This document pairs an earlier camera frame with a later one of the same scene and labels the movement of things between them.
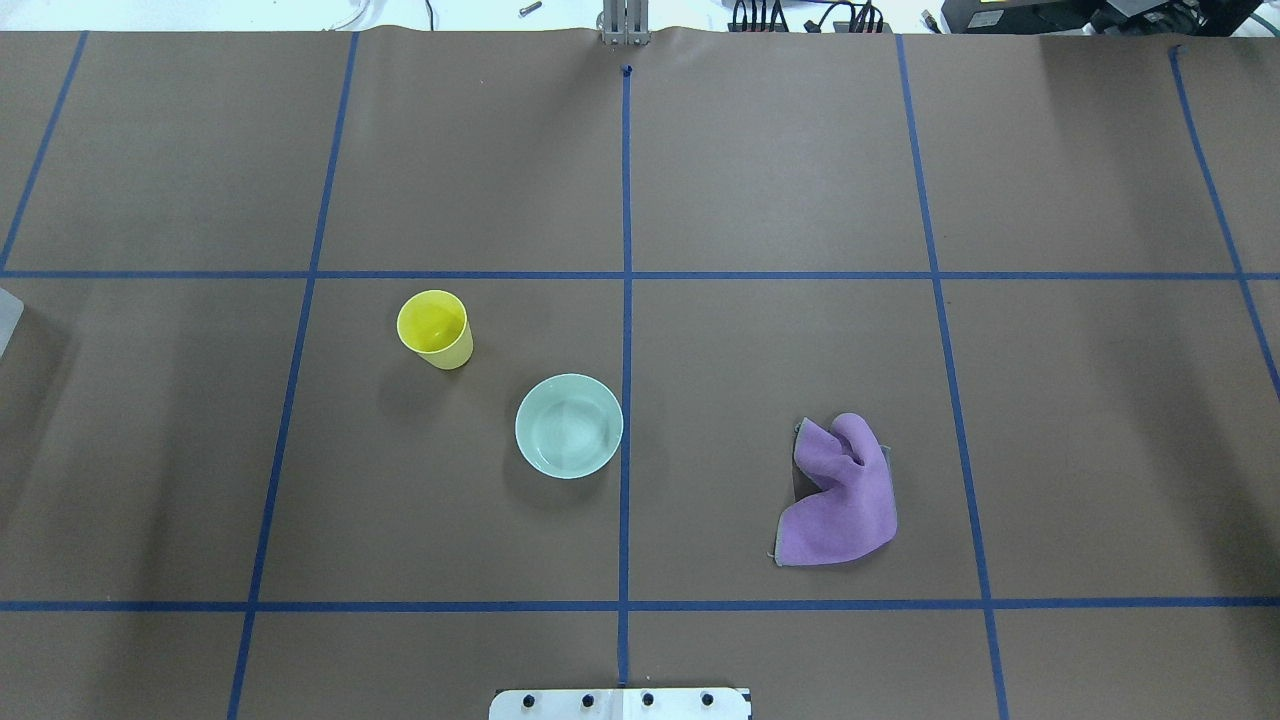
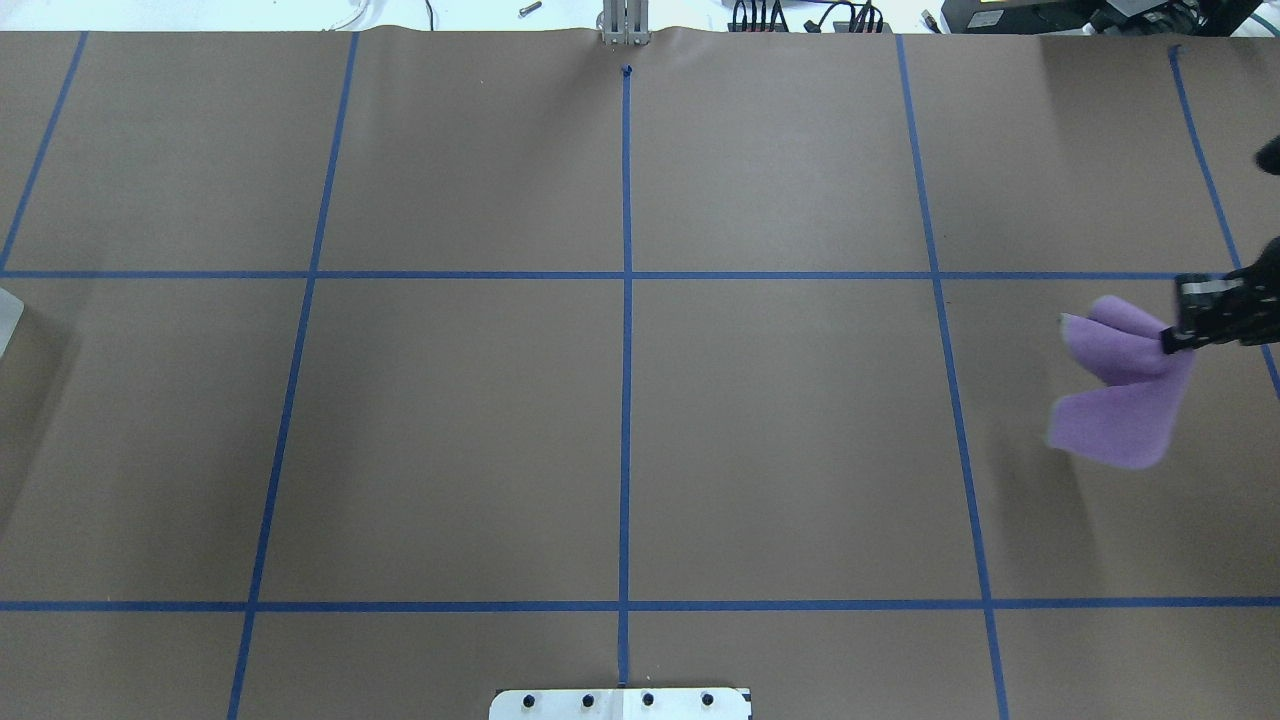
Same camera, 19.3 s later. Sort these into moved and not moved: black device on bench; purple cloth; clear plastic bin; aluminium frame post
Moved: purple cloth
Not moved: clear plastic bin; black device on bench; aluminium frame post
